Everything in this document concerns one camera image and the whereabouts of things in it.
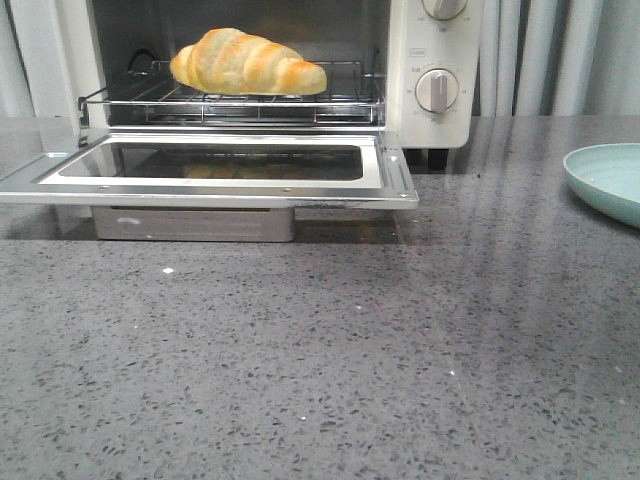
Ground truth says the glass oven door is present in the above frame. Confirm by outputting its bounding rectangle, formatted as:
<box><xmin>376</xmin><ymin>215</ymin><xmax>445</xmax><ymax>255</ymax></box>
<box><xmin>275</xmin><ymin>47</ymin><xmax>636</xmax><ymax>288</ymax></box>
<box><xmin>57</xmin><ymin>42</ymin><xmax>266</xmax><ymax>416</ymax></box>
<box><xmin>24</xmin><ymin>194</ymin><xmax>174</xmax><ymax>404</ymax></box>
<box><xmin>1</xmin><ymin>131</ymin><xmax>418</xmax><ymax>210</ymax></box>

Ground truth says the golden bread roll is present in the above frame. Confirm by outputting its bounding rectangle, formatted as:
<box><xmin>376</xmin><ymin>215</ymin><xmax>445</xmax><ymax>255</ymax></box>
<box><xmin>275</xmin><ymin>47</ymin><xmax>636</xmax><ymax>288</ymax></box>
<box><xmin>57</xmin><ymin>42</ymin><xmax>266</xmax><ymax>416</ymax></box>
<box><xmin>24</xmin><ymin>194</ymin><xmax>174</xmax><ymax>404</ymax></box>
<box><xmin>169</xmin><ymin>28</ymin><xmax>328</xmax><ymax>95</ymax></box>

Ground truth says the right black oven foot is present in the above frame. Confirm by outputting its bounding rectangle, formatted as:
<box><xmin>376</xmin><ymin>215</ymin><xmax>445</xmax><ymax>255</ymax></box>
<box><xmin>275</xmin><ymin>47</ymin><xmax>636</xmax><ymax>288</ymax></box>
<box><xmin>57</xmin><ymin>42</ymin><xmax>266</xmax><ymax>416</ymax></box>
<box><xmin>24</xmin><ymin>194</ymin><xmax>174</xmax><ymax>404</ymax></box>
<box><xmin>427</xmin><ymin>149</ymin><xmax>449</xmax><ymax>172</ymax></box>

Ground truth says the lower cream oven knob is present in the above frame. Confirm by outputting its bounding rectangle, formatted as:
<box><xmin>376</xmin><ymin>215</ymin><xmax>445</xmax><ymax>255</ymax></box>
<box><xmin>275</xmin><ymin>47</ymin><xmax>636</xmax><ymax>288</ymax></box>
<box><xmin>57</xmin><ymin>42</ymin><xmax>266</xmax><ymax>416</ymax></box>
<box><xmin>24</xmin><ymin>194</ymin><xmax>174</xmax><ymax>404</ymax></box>
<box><xmin>415</xmin><ymin>69</ymin><xmax>459</xmax><ymax>114</ymax></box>

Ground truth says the cream oven knob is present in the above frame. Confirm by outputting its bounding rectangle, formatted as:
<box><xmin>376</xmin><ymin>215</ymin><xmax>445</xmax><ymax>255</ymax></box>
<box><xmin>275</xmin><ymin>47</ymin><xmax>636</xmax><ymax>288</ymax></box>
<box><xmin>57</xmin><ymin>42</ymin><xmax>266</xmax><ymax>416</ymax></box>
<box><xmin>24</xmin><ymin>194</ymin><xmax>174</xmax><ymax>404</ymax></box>
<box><xmin>415</xmin><ymin>69</ymin><xmax>459</xmax><ymax>114</ymax></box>
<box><xmin>421</xmin><ymin>0</ymin><xmax>467</xmax><ymax>21</ymax></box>

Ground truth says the cream Toshiba toaster oven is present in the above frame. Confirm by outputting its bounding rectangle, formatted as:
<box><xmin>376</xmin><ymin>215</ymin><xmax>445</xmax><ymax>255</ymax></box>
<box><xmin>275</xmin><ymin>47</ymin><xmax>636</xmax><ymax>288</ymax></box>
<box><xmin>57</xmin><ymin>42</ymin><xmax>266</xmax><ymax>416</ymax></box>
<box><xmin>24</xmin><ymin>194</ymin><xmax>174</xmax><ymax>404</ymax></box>
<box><xmin>53</xmin><ymin>0</ymin><xmax>485</xmax><ymax>174</ymax></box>

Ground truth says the upper cream oven knob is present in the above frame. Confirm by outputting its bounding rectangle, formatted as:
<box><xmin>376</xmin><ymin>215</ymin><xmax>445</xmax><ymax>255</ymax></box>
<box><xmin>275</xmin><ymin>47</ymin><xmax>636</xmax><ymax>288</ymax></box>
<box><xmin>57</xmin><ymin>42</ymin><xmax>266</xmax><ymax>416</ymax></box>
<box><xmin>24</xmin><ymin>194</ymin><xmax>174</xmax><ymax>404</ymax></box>
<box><xmin>421</xmin><ymin>0</ymin><xmax>467</xmax><ymax>21</ymax></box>

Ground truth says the light green plate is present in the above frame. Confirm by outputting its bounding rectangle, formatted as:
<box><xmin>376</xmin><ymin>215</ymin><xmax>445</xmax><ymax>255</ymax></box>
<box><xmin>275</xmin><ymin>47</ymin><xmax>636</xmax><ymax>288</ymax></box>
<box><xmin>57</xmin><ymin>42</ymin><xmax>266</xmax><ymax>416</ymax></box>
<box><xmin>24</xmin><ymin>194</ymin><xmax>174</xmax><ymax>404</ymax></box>
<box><xmin>563</xmin><ymin>143</ymin><xmax>639</xmax><ymax>228</ymax></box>

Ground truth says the metal wire oven rack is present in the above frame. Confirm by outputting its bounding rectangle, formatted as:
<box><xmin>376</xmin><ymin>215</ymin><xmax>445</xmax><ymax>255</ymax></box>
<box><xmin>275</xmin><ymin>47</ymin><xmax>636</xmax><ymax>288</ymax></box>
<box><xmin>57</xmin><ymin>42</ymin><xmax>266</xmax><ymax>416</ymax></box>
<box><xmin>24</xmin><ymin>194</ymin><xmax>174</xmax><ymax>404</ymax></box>
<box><xmin>78</xmin><ymin>60</ymin><xmax>385</xmax><ymax>128</ymax></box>

